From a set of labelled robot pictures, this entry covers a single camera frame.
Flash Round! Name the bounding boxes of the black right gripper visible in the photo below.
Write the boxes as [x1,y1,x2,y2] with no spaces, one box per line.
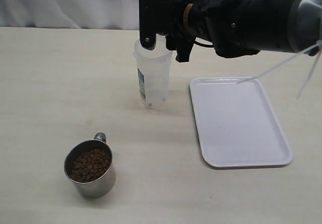
[139,0,196,63]

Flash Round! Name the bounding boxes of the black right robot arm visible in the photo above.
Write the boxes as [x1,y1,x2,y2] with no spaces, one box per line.
[139,0,321,62]

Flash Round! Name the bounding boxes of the clear plastic tall container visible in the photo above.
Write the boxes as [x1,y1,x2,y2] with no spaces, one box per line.
[133,35,172,109]

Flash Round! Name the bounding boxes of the white curtain backdrop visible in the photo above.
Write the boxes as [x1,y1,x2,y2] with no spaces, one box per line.
[1,0,138,30]

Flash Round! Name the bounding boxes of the white rectangular plastic tray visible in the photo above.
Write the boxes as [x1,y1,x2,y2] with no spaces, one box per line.
[189,77,293,169]

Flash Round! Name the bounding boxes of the left steel cup with kibble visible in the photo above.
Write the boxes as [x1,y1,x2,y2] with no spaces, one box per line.
[63,132,116,199]

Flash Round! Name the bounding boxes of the white zip tie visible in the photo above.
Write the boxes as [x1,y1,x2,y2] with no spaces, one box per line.
[235,39,322,100]

